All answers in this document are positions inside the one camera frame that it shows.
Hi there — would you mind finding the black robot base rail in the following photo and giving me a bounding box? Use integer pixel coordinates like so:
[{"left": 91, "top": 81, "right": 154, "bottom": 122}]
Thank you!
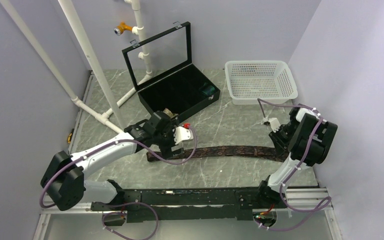
[{"left": 90, "top": 185, "right": 286, "bottom": 223}]

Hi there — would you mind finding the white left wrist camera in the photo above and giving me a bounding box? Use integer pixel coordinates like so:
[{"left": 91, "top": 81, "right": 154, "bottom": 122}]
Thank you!
[{"left": 173, "top": 126, "right": 194, "bottom": 145}]

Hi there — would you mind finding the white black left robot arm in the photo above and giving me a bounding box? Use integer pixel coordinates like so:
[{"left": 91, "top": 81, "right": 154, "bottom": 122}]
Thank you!
[{"left": 39, "top": 111, "right": 195, "bottom": 211}]

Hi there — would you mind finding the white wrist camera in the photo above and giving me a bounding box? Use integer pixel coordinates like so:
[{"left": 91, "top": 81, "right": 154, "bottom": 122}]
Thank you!
[
  {"left": 173, "top": 126, "right": 194, "bottom": 145},
  {"left": 263, "top": 117, "right": 281, "bottom": 133}
]

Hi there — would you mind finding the white pvc pipe frame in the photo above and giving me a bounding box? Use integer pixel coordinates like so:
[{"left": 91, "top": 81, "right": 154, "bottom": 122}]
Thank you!
[{"left": 0, "top": 0, "right": 155, "bottom": 133}]

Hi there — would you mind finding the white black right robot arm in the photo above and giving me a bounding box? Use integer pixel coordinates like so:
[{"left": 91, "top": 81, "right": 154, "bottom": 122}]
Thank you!
[{"left": 255, "top": 107, "right": 338, "bottom": 208}]

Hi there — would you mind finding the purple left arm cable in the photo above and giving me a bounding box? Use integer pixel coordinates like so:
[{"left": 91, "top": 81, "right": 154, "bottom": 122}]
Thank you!
[{"left": 38, "top": 124, "right": 198, "bottom": 240}]

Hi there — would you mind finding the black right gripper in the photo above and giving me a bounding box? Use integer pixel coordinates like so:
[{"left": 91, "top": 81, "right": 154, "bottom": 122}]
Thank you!
[{"left": 269, "top": 120, "right": 299, "bottom": 157}]

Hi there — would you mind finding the black tie storage box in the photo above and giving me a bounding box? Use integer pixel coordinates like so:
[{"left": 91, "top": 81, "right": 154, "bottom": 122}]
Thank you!
[{"left": 121, "top": 21, "right": 221, "bottom": 122}]

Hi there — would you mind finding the white plastic mesh basket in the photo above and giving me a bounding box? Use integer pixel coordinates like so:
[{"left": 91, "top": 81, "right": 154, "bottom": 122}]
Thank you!
[{"left": 224, "top": 60, "right": 299, "bottom": 105}]

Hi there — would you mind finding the aluminium table frame rail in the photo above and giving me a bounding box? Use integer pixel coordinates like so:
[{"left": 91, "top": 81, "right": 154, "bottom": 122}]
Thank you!
[{"left": 32, "top": 71, "right": 345, "bottom": 240}]

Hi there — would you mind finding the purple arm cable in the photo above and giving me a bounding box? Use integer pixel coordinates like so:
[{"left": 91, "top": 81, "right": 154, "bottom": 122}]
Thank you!
[
  {"left": 38, "top": 124, "right": 198, "bottom": 240},
  {"left": 253, "top": 97, "right": 333, "bottom": 232}
]

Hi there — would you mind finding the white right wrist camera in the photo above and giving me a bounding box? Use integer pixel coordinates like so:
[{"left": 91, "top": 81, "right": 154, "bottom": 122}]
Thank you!
[{"left": 263, "top": 117, "right": 281, "bottom": 133}]

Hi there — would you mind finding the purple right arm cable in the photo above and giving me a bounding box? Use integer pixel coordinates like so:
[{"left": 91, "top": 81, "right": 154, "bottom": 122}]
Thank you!
[{"left": 253, "top": 97, "right": 333, "bottom": 232}]

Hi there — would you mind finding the rolled gold tie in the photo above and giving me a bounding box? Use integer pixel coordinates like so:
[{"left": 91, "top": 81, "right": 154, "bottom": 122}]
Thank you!
[{"left": 163, "top": 108, "right": 179, "bottom": 119}]

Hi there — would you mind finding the orange webcam on pipe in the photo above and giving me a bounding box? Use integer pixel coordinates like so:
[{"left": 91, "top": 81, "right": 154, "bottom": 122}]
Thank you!
[{"left": 113, "top": 21, "right": 133, "bottom": 36}]

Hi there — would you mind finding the rolled teal tie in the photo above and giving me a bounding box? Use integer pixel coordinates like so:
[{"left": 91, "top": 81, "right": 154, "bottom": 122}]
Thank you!
[{"left": 199, "top": 83, "right": 216, "bottom": 98}]

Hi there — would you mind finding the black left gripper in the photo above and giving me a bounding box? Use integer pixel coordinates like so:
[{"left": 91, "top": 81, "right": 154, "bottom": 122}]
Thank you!
[{"left": 153, "top": 120, "right": 185, "bottom": 159}]

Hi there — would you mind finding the navy orange paisley tie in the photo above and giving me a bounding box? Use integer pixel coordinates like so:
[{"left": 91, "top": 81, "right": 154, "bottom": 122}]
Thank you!
[{"left": 146, "top": 145, "right": 291, "bottom": 164}]

